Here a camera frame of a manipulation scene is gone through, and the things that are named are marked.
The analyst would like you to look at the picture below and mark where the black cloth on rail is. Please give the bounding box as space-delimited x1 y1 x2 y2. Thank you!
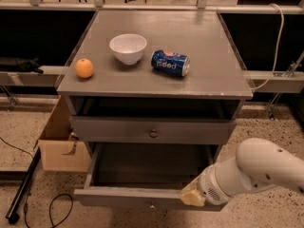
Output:
0 57 44 74

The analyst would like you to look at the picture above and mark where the grey wooden drawer cabinet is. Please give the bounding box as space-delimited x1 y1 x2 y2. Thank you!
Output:
56 9 254 150

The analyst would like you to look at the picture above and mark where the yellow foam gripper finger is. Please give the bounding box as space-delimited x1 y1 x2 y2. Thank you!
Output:
179 180 206 207

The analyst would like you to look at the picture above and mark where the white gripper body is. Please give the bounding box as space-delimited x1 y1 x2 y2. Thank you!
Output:
198 165 230 205

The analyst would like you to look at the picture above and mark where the grey drawer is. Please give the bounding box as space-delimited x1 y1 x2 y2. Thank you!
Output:
74 142 216 211
70 116 236 145

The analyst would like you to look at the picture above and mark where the metal railing frame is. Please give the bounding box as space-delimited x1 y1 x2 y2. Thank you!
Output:
0 0 304 121

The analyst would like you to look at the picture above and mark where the grey top drawer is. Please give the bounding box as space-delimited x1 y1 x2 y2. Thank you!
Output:
70 116 236 145

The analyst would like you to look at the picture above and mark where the cardboard box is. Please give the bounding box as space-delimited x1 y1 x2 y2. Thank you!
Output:
38 97 91 172

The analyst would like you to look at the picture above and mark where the black floor cable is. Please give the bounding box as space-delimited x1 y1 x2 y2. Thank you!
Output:
0 136 74 228

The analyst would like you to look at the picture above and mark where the white ceramic bowl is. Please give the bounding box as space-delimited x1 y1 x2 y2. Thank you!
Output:
109 34 147 65

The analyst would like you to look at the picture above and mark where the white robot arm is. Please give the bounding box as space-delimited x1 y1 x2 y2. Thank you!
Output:
180 138 304 207

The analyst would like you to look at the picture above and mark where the blue Pepsi can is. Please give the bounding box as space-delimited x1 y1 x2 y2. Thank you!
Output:
151 50 190 77

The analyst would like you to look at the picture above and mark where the orange fruit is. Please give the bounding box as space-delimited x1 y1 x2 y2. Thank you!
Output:
75 59 94 79

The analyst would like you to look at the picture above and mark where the white hanging cable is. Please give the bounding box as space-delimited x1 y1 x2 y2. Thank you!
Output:
250 3 285 92

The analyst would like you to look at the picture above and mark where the black bar on floor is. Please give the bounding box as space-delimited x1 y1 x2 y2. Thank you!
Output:
1 150 41 224

